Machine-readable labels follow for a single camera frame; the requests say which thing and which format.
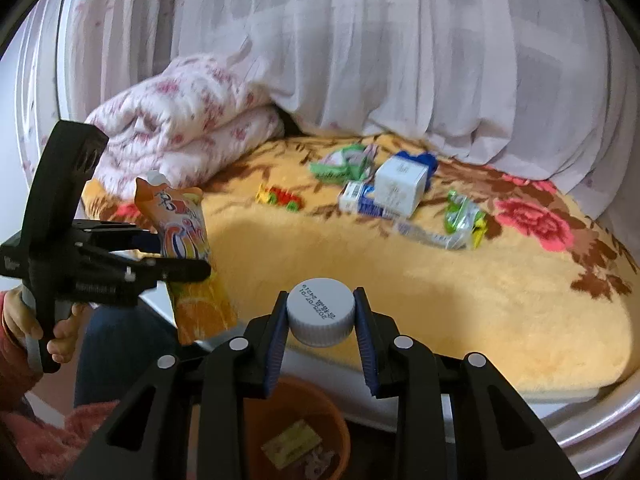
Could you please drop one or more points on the person's pink sweater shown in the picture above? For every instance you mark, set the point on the person's pink sweater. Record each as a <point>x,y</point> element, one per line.
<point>55,440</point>

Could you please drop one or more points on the yellow floral blanket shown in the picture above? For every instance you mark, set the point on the yellow floral blanket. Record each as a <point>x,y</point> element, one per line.
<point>380,285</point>

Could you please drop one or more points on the orange plastic bin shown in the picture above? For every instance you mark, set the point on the orange plastic bin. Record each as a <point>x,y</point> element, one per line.
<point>300,402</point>

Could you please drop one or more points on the folded pink floral quilt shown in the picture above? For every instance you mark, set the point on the folded pink floral quilt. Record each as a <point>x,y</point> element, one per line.
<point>200,110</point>

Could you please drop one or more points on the blue and white carton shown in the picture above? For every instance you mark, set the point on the blue and white carton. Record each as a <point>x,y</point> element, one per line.
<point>356,199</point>

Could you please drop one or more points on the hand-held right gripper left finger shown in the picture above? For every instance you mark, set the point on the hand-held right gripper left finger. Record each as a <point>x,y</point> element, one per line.
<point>276,342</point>

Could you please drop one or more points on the blue cloth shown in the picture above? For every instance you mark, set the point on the blue cloth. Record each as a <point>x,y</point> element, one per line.
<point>425,160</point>

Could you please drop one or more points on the yellow flat packet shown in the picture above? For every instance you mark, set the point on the yellow flat packet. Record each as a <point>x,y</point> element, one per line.
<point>291,444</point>

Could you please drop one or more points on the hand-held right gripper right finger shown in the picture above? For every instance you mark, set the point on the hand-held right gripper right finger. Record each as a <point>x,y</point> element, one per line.
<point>364,342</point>

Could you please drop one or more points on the red yellow toy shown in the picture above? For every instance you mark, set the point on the red yellow toy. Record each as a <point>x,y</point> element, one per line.
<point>280,199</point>

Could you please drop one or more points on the white plastic bottle cap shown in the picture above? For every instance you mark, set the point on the white plastic bottle cap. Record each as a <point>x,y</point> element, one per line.
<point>320,312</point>

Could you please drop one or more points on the white cardboard box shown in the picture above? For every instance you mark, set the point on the white cardboard box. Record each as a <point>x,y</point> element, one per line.
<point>400,185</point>

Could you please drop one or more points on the pink crumpled wrapper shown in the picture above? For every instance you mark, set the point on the pink crumpled wrapper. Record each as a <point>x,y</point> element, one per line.
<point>317,464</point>

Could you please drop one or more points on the white sheer curtain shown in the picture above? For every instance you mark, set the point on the white sheer curtain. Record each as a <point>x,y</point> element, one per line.
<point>375,50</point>

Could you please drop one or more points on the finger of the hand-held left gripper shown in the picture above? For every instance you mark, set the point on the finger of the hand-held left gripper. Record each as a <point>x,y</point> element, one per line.
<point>112,235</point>
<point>165,270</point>

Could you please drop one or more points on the clear plastic wrapper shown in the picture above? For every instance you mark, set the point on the clear plastic wrapper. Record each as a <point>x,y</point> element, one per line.
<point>425,235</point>

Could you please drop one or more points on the orange juice pouch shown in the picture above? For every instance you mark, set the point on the orange juice pouch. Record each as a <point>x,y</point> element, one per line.
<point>192,260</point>

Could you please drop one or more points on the green crumpled wrapper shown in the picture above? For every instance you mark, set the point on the green crumpled wrapper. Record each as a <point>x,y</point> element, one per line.
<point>340,165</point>

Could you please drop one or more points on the person's leg in jeans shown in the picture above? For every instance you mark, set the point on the person's leg in jeans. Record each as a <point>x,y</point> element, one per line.
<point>125,350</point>

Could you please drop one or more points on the green and yellow wrapper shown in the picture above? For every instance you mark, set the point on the green and yellow wrapper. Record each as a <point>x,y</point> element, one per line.
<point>462,217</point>

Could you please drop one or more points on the person's left hand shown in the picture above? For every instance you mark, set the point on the person's left hand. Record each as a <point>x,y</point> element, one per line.
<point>65,329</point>

